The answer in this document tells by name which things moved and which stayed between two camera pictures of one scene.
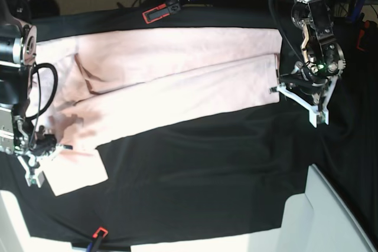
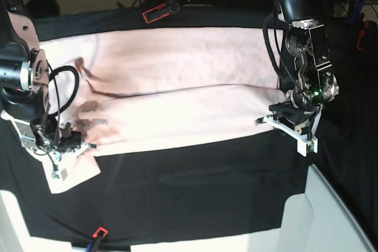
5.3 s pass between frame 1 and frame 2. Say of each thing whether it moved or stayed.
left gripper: moved
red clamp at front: stayed
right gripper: moved
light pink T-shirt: moved
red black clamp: stayed
